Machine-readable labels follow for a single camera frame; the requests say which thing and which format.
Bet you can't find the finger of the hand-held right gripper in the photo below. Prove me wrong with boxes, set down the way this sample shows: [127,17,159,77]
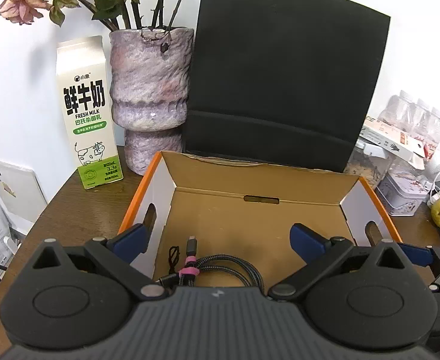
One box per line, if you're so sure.
[398,241,440,271]

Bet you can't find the flat white paper box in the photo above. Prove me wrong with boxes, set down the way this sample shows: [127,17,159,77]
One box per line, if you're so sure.
[358,115,437,170]

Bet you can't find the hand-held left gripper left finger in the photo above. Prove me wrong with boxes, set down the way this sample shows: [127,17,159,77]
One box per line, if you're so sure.
[30,223,168,303]

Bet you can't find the pale printed tin box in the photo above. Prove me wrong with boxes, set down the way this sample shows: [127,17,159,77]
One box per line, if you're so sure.
[376,170,431,217]

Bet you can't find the clear plastic food container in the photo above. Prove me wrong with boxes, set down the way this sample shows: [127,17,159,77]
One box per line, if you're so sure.
[343,139,394,190]

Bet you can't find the purple stone-look vase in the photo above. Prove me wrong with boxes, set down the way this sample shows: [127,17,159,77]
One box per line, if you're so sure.
[109,27,195,176]

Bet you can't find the black braided cable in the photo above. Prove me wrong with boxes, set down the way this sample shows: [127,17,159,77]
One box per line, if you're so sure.
[159,235,264,295]

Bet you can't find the white green milk carton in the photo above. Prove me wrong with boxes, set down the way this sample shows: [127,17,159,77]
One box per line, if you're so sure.
[56,35,124,191]

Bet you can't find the black paper bag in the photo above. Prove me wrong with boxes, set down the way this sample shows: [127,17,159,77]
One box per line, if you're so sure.
[182,0,392,175]

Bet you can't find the thin black cord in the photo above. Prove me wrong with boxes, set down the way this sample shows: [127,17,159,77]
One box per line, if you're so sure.
[167,246,179,275]

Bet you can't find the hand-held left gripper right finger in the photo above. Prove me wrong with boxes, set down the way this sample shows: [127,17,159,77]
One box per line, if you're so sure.
[267,223,407,303]

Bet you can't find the orange cardboard box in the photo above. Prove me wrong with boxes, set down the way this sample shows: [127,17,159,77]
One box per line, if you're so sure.
[118,151,404,283]

